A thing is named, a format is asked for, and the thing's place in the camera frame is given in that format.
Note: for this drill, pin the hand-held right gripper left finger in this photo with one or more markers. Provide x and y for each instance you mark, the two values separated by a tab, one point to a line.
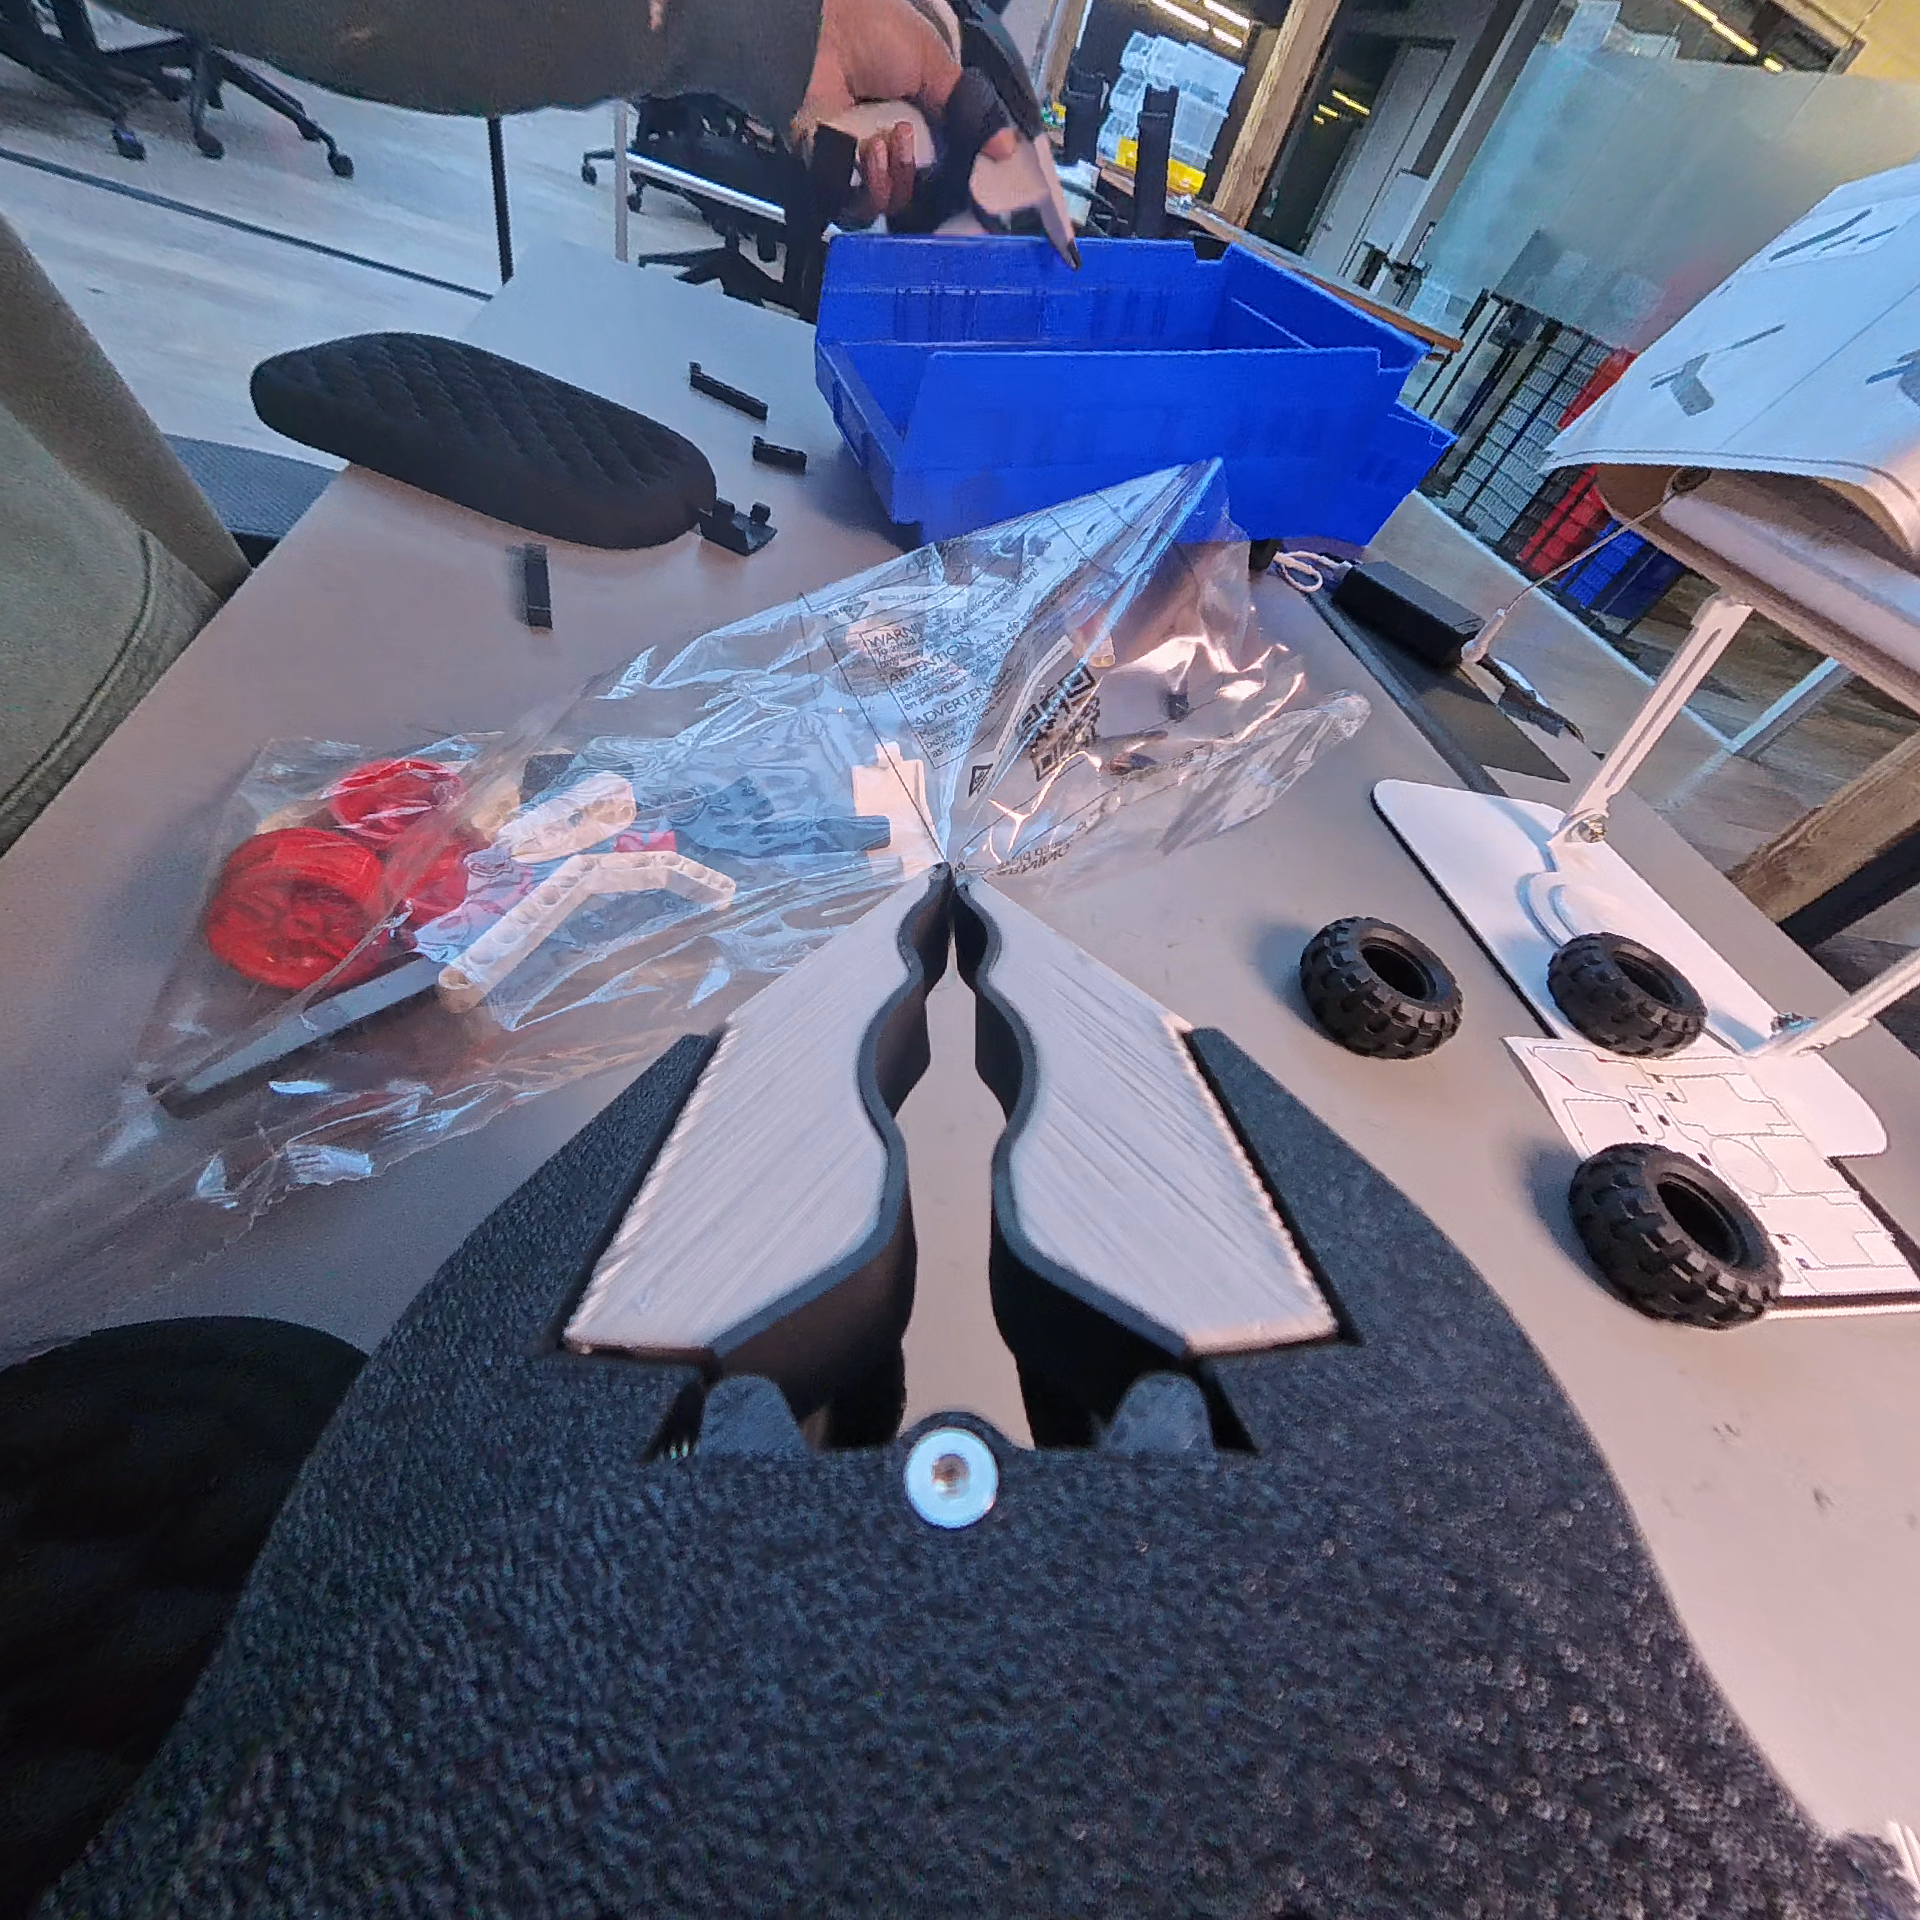
736	1186

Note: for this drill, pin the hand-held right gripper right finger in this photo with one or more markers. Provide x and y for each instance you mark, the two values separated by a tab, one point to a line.
1156	1186

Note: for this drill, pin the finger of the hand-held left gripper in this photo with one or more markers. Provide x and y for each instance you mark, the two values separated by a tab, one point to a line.
1045	196

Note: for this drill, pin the blue storage bin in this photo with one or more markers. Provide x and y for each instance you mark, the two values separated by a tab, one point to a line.
1020	287
1140	451

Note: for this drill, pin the large clear plastic bag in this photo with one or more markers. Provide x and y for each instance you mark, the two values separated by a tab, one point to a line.
900	661

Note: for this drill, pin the person's left forearm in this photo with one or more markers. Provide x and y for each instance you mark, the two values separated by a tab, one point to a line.
450	46

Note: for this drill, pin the person's left hand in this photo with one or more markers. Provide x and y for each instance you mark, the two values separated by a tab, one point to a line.
871	91

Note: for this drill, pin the wooden pillar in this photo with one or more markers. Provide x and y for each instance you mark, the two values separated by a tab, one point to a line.
1277	107

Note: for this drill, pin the black toy tire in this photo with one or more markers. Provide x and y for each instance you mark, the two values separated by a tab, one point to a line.
1337	1006
1607	1247
1584	1014

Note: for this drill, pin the black office chair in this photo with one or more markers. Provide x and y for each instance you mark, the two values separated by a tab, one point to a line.
181	76
706	196

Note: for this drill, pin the short black toy beam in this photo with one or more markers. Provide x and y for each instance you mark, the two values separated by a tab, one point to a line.
727	391
534	586

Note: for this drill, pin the small black toy connector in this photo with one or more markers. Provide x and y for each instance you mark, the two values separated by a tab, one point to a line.
779	454

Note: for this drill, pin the grey toy beam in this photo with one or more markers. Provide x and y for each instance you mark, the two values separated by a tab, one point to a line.
780	817

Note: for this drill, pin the red toy wheel hub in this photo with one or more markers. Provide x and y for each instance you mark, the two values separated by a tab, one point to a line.
295	906
445	880
384	797

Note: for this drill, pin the black toy connector block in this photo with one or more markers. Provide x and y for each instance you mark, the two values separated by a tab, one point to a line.
736	529

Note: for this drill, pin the black toy axle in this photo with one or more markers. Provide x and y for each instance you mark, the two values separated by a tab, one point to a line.
301	1036

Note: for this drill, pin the white stand base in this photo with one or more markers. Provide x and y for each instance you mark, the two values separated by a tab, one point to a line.
1500	856

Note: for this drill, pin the black power adapter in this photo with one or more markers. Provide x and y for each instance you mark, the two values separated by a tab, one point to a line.
1410	617

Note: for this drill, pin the white sticker sheet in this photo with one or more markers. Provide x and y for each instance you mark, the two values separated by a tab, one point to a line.
1771	1140

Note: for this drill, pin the instruction booklet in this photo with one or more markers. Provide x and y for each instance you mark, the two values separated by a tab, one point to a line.
1800	330

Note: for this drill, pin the person's torso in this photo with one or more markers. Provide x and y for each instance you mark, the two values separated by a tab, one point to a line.
91	570

